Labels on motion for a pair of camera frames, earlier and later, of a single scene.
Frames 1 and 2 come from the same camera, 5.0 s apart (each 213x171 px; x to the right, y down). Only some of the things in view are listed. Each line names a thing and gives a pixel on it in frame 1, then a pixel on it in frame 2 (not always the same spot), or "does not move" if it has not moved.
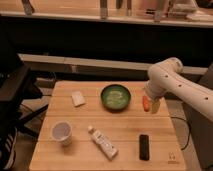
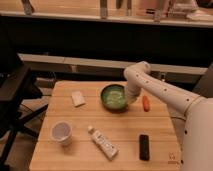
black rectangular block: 144,147 does not move
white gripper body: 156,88 to 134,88
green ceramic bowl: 115,97 does not move
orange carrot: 146,103 does not move
